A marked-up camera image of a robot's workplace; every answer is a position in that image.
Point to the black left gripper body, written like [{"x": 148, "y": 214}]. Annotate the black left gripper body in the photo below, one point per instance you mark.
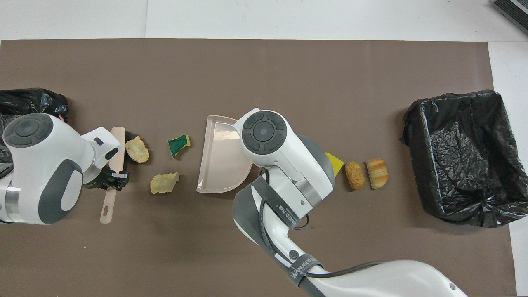
[{"x": 99, "y": 180}]

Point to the beige hand brush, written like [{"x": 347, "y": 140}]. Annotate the beige hand brush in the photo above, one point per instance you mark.
[{"x": 117, "y": 144}]

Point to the small green yellow sponge piece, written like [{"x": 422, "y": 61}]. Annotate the small green yellow sponge piece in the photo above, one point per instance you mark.
[{"x": 178, "y": 145}]

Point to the beige plastic dustpan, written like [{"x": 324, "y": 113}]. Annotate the beige plastic dustpan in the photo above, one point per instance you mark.
[{"x": 218, "y": 165}]

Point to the notched yellow green sponge piece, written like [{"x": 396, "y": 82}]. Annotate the notched yellow green sponge piece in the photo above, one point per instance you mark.
[{"x": 336, "y": 163}]

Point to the brown fried bread piece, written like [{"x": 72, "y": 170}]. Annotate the brown fried bread piece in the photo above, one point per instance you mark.
[{"x": 354, "y": 175}]

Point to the striped bread roll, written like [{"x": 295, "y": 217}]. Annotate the striped bread roll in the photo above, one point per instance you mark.
[{"x": 377, "y": 173}]

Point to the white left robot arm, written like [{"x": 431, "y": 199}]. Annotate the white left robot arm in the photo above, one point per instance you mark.
[{"x": 41, "y": 165}]

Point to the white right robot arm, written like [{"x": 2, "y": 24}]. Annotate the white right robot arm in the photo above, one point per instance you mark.
[{"x": 284, "y": 152}]

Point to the bin with black bag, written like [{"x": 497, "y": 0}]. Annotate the bin with black bag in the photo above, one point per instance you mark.
[
  {"x": 33, "y": 101},
  {"x": 466, "y": 165}
]

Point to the brown table mat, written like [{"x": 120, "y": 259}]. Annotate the brown table mat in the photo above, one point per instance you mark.
[{"x": 165, "y": 74}]

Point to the grey ribbed device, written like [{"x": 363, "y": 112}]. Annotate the grey ribbed device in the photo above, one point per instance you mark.
[{"x": 513, "y": 12}]

